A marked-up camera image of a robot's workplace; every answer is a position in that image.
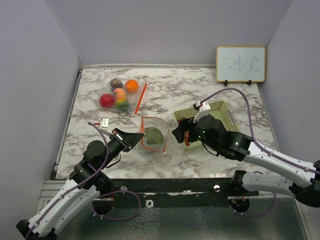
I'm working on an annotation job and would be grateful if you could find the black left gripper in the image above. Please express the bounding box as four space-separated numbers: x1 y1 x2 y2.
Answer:
99 127 145 169

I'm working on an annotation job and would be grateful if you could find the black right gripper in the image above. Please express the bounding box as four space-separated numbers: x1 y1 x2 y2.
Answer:
173 115 219 151

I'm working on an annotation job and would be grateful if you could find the clear zip bag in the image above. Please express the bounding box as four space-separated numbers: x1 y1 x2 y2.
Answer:
97 77 149 114
139 116 170 156

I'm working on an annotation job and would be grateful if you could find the green netted melon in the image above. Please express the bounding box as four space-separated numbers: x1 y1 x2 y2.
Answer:
144 127 165 145

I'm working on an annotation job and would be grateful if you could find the yellow green mango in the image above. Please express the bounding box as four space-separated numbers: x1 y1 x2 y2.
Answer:
114 98 130 112

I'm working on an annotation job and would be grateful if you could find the red apple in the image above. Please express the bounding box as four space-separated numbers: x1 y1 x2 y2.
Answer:
99 93 115 109

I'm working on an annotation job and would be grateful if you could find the clear zip top bag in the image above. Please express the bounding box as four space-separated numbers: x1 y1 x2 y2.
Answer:
97 77 149 114

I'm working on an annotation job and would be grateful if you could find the peach orange pink fruit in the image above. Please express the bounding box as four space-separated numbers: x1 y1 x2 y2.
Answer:
113 88 127 101

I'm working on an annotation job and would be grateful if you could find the dark purple plum fruit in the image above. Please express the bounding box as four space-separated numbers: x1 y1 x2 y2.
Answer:
109 78 123 91

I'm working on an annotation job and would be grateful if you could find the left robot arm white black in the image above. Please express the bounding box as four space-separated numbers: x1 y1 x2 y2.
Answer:
16 128 144 240

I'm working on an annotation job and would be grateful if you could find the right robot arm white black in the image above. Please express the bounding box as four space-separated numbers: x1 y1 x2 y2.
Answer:
172 115 320 208

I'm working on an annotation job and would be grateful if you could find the red grape bunch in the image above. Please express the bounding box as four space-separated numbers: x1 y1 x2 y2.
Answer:
183 130 190 147

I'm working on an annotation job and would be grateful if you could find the pale green plastic basket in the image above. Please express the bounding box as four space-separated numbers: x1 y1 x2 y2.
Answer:
173 100 241 152

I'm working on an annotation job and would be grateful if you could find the small framed whiteboard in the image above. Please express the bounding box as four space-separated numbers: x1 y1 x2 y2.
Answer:
216 45 266 84

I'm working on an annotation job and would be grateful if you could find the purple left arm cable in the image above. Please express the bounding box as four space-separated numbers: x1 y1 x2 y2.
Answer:
24 121 142 240

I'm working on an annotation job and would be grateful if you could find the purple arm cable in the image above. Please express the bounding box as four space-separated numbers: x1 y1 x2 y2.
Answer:
202 87 320 217
24 121 142 240

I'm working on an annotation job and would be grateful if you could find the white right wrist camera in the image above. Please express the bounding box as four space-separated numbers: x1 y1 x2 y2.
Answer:
193 101 211 123

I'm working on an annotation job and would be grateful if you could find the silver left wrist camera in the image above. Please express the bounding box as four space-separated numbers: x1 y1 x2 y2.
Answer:
99 117 113 137

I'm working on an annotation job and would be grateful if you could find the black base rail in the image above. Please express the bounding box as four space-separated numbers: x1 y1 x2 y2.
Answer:
97 177 259 209

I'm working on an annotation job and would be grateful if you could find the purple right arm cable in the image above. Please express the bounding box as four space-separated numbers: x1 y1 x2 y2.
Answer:
202 87 320 217

